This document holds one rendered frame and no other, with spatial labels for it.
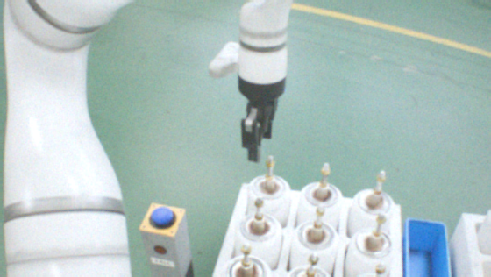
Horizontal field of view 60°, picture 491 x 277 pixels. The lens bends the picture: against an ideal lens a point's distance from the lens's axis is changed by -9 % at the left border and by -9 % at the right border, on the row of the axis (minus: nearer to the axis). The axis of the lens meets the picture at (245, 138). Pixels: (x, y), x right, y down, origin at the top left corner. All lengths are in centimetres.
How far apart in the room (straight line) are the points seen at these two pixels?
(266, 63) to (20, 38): 37
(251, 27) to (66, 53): 31
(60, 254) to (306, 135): 135
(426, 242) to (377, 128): 56
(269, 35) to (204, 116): 105
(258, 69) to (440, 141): 112
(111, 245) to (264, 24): 41
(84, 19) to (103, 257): 18
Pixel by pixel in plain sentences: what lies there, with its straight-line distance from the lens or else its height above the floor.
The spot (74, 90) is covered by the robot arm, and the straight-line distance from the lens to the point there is 41.
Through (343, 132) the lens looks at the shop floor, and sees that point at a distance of 163.
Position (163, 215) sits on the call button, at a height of 33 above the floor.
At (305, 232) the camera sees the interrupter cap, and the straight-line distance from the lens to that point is 94.
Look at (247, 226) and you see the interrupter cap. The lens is 94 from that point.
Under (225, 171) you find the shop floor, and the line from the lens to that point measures 144.
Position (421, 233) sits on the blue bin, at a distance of 124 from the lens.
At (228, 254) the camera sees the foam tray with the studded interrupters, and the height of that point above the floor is 18.
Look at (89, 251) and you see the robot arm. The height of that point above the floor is 73.
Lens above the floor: 97
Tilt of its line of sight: 38 degrees down
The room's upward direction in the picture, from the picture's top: straight up
